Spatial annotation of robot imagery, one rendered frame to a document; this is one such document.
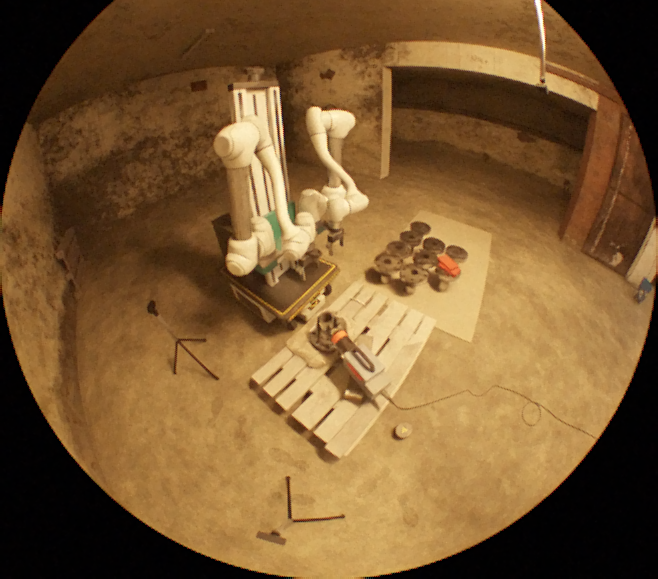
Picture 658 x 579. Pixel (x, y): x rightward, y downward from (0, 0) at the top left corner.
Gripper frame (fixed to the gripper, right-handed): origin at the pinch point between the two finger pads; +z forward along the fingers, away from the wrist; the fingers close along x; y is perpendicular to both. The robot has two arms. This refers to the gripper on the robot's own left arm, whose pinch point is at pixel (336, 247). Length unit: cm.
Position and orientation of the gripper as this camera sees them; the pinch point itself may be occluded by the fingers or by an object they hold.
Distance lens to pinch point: 156.3
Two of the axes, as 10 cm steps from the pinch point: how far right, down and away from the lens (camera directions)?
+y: 8.1, 3.2, -4.9
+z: 0.4, 8.1, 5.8
